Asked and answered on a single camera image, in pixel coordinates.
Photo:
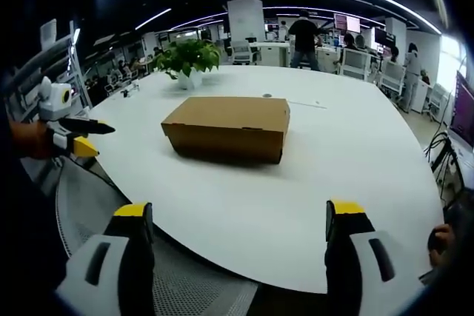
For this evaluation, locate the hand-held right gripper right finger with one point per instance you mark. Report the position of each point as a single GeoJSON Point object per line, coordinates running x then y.
{"type": "Point", "coordinates": [355, 257]}

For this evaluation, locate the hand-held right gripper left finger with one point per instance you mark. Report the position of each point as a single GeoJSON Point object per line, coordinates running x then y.
{"type": "Point", "coordinates": [111, 257]}

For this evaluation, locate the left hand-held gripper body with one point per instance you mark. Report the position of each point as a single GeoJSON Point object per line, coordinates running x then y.
{"type": "Point", "coordinates": [53, 99]}

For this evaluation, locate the brown cardboard shoe box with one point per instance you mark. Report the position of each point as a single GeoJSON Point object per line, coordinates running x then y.
{"type": "Point", "coordinates": [226, 123]}

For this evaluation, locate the person's left hand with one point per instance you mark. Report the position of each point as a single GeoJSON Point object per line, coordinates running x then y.
{"type": "Point", "coordinates": [31, 140]}

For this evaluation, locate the grey mesh office chair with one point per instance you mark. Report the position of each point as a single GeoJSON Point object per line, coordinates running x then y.
{"type": "Point", "coordinates": [177, 279]}

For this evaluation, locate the potted green plant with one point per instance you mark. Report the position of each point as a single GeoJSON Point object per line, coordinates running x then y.
{"type": "Point", "coordinates": [190, 58]}

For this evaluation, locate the white office chair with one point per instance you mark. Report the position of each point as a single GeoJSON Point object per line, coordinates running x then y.
{"type": "Point", "coordinates": [241, 52]}
{"type": "Point", "coordinates": [393, 79]}
{"type": "Point", "coordinates": [354, 64]}

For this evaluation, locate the purple desk monitor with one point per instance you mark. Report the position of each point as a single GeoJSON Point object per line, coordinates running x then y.
{"type": "Point", "coordinates": [463, 112]}

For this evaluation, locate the wall monitor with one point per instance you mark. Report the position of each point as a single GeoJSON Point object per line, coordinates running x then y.
{"type": "Point", "coordinates": [346, 23]}
{"type": "Point", "coordinates": [385, 37]}

